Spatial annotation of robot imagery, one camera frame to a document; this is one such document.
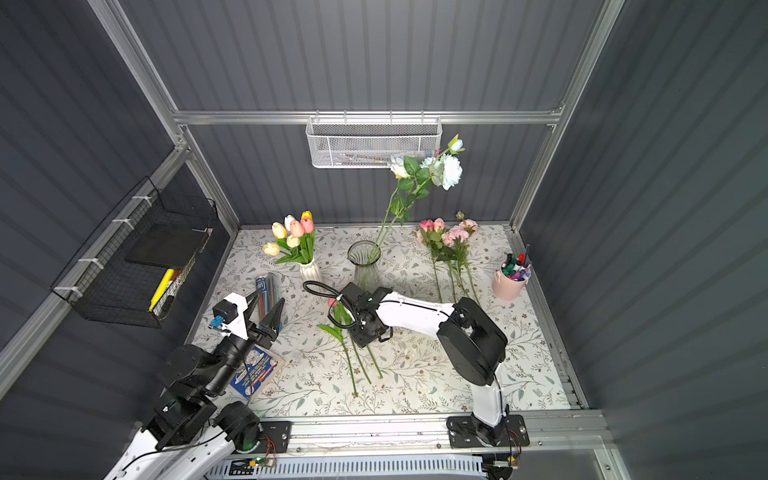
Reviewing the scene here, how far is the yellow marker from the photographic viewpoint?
27.3 inches

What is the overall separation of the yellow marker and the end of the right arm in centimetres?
44

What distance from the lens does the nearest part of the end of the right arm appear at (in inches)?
25.5
